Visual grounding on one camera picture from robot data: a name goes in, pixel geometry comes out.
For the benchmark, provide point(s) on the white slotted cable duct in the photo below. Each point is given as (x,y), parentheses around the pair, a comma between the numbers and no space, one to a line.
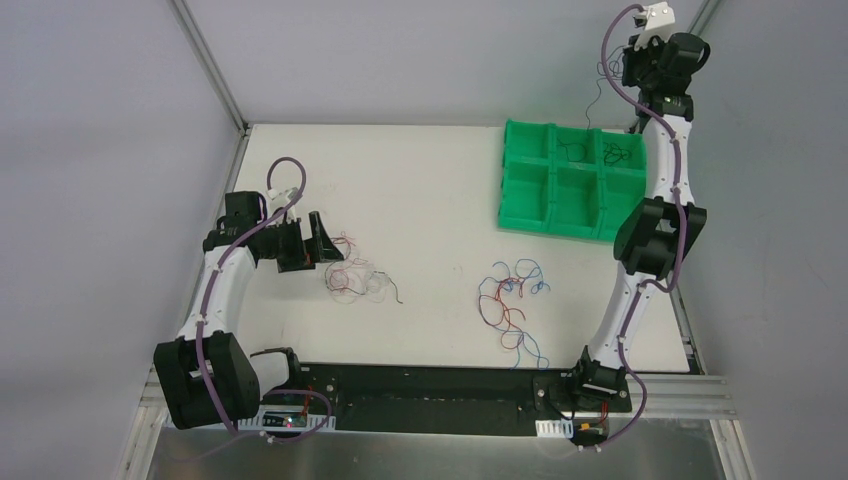
(254,424)

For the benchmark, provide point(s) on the small controller board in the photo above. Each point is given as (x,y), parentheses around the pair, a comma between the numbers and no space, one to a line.
(590,433)
(285,420)

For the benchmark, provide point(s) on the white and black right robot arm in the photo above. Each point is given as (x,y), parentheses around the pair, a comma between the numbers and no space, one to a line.
(653,241)

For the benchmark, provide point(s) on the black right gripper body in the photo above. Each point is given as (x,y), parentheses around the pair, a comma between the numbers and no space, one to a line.
(643,59)

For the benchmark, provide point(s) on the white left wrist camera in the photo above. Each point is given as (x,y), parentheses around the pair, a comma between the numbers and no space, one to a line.
(279,198)

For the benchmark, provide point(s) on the black robot base mount plate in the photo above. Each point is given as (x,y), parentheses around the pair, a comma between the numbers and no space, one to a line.
(440,400)

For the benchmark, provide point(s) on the small left controller board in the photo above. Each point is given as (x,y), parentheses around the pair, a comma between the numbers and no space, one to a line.
(285,420)

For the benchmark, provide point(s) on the small right controller board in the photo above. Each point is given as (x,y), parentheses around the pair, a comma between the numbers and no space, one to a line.
(590,433)

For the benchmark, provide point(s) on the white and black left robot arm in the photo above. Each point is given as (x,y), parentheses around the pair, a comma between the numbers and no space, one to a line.
(205,375)

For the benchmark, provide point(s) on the green plastic compartment bin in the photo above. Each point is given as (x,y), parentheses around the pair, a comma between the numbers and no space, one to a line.
(569,182)

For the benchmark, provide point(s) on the aluminium frame rail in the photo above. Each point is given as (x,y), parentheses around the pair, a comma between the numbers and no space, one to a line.
(670,396)

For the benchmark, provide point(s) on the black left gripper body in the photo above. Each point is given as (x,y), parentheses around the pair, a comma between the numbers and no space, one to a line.
(295,246)

